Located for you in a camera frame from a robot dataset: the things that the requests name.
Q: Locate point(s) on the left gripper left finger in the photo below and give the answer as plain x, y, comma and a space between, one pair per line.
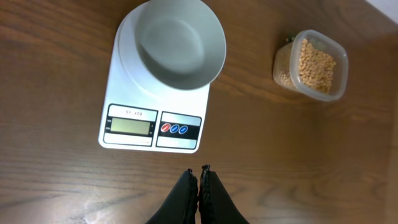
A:
181, 204

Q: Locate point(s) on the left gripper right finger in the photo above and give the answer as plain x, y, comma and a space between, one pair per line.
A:
215, 204

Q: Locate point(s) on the white digital kitchen scale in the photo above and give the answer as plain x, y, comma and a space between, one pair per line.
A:
140, 112

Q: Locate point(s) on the grey white bowl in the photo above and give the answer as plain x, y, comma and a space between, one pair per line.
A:
181, 42

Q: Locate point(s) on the yellow soybeans in container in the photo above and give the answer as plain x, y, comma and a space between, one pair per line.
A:
315, 68

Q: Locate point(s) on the clear plastic container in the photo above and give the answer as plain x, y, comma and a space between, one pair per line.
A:
326, 45

